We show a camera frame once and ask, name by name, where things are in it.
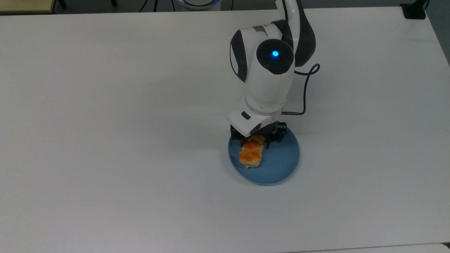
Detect white side table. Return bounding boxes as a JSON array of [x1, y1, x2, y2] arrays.
[[292, 244, 450, 253]]

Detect black tripod legs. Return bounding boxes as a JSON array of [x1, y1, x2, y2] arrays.
[[139, 0, 176, 13]]

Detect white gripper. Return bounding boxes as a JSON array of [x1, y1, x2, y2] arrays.
[[227, 99, 288, 149]]

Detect wooden desk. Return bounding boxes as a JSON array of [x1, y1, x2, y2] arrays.
[[0, 0, 57, 15]]

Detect orange-topped bread piece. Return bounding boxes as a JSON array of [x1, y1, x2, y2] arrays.
[[239, 135, 266, 169]]

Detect black corner clamp block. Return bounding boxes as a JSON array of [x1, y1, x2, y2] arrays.
[[400, 2, 428, 20]]

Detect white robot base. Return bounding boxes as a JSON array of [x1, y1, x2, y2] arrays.
[[179, 0, 223, 10]]

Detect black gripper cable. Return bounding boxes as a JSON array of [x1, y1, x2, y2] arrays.
[[282, 63, 321, 116]]

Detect blue round plate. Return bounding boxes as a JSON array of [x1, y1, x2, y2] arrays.
[[228, 121, 300, 186]]

